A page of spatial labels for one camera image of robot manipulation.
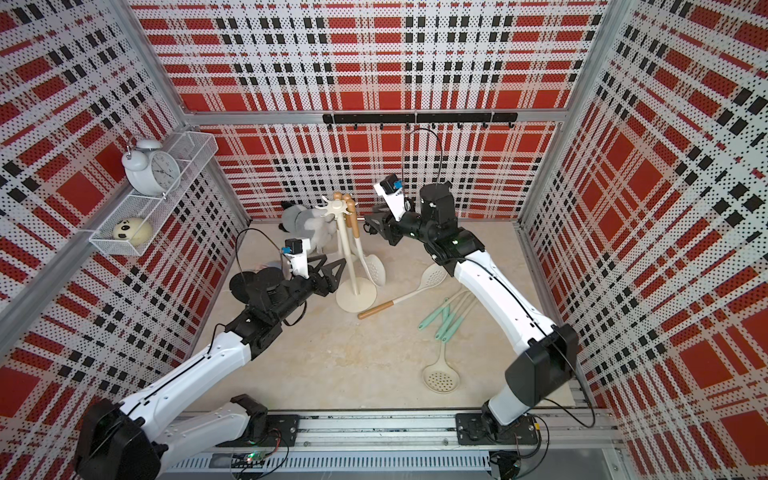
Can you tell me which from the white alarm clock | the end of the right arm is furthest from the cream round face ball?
the end of the right arm

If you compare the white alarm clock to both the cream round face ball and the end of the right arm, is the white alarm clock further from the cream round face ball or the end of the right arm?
the end of the right arm

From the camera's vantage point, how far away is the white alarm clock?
2.21ft
